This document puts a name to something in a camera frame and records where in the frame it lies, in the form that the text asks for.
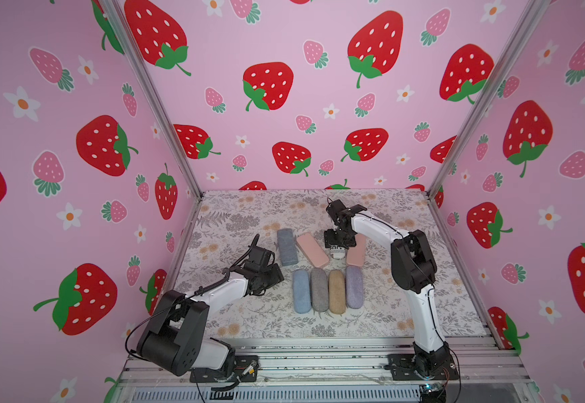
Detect aluminium rail frame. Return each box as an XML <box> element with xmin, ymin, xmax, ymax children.
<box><xmin>110</xmin><ymin>337</ymin><xmax>543</xmax><ymax>402</ymax></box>

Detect pink glasses case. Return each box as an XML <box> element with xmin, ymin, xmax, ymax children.
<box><xmin>296</xmin><ymin>233</ymin><xmax>329</xmax><ymax>269</ymax></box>

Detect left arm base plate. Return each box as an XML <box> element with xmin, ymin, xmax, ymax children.
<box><xmin>189</xmin><ymin>354</ymin><xmax>260</xmax><ymax>384</ymax></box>

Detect aluminium corner post right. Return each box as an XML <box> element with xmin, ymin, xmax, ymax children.
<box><xmin>427</xmin><ymin>0</ymin><xmax>549</xmax><ymax>201</ymax></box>

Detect pink case black sunglasses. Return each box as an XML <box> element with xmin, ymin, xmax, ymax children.
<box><xmin>346</xmin><ymin>233</ymin><xmax>366</xmax><ymax>268</ymax></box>

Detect tan woven glasses case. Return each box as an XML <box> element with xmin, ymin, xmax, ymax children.
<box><xmin>329</xmin><ymin>270</ymin><xmax>346</xmax><ymax>315</ymax></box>

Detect purple case brown lining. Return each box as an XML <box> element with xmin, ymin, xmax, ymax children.
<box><xmin>346</xmin><ymin>265</ymin><xmax>365</xmax><ymax>309</ymax></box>

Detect grey fabric glasses case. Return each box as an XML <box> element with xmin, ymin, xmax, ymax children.
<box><xmin>310</xmin><ymin>268</ymin><xmax>329</xmax><ymax>312</ymax></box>

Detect aluminium corner post left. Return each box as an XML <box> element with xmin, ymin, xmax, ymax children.
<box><xmin>102</xmin><ymin>0</ymin><xmax>204</xmax><ymax>202</ymax></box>

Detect aluminium corner post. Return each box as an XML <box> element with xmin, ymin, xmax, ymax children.
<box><xmin>427</xmin><ymin>0</ymin><xmax>549</xmax><ymax>201</ymax></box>
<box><xmin>102</xmin><ymin>0</ymin><xmax>204</xmax><ymax>202</ymax></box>

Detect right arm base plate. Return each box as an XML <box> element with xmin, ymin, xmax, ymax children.
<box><xmin>383</xmin><ymin>350</ymin><xmax>460</xmax><ymax>382</ymax></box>

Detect blue fabric glasses case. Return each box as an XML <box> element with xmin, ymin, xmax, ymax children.
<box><xmin>292</xmin><ymin>270</ymin><xmax>312</xmax><ymax>314</ymax></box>

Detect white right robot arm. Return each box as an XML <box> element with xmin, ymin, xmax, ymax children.
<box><xmin>324</xmin><ymin>199</ymin><xmax>451</xmax><ymax>373</ymax></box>

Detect green case purple glasses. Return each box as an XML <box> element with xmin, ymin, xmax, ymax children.
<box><xmin>277</xmin><ymin>228</ymin><xmax>299</xmax><ymax>267</ymax></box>

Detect newspaper print glasses case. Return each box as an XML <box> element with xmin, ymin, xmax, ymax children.
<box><xmin>330</xmin><ymin>246</ymin><xmax>348</xmax><ymax>260</ymax></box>

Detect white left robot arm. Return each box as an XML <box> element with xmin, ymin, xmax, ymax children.
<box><xmin>127</xmin><ymin>244</ymin><xmax>284</xmax><ymax>382</ymax></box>

